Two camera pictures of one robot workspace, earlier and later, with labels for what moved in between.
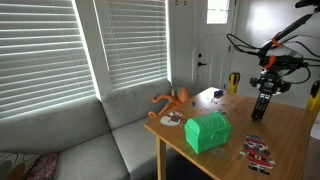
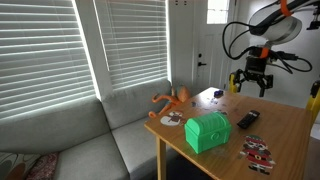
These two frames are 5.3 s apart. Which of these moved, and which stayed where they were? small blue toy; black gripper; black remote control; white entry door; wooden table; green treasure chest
Moved: black remote control; black gripper
Stayed: white entry door; green treasure chest; wooden table; small blue toy
